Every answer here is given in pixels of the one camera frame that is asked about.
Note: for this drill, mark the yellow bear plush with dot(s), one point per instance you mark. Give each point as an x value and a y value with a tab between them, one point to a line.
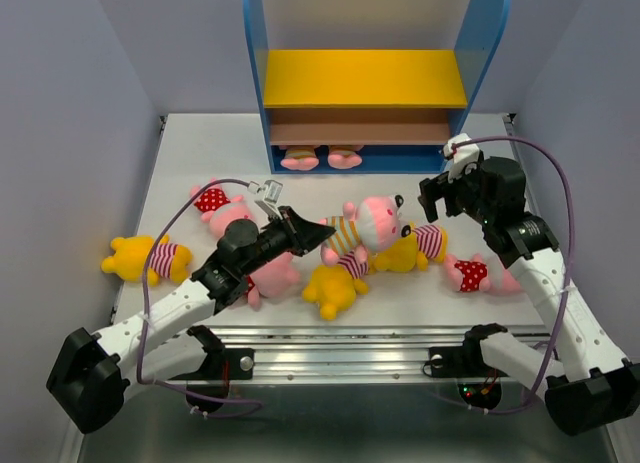
334	289
168	260
425	244

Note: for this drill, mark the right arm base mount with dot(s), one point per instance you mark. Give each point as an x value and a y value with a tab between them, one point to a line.
478	384

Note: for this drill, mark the pink frog plush striped shirt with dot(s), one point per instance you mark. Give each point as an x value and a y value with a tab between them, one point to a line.
299	157

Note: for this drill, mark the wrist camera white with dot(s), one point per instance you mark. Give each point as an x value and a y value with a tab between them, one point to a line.
463	156
266	196

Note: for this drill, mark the pink pig plush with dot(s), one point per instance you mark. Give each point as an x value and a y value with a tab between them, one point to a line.
480	275
271	280

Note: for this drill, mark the yellow bear plush left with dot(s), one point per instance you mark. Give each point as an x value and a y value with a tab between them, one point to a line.
168	260

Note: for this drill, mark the yellow bear plush right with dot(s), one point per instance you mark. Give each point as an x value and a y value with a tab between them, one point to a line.
425	244

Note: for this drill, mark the pink plush striped body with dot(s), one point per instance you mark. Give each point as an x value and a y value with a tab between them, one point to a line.
344	157

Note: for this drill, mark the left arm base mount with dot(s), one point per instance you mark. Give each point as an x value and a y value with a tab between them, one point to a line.
213	377

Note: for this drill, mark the aluminium rail frame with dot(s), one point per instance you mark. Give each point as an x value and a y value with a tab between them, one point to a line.
348	391

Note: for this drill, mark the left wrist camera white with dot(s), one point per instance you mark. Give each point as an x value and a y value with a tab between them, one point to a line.
266	196

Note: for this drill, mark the pink pig plush centre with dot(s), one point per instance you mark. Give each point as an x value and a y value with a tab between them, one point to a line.
271	280

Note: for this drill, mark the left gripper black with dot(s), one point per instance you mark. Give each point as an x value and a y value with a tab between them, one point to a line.
306	234

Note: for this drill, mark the yellow bear plush centre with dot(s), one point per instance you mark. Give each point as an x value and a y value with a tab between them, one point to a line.
334	289

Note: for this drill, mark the blue wooden toy shelf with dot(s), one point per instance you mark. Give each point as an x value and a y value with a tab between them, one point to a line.
481	31

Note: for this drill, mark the brown lower shelf board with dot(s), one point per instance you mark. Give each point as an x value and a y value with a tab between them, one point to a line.
359	134

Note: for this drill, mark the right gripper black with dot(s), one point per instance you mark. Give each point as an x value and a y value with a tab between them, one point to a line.
433	189

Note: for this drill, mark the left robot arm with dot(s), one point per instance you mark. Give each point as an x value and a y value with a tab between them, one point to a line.
89	377

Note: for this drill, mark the pink pig plush dotted dress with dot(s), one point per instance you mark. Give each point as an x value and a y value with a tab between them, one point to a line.
218	210

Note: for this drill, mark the pink pig plush right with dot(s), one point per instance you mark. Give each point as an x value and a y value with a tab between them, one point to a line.
480	275

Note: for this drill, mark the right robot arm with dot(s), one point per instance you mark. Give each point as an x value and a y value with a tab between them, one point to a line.
587	381

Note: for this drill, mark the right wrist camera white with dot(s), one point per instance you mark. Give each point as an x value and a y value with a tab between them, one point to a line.
463	156

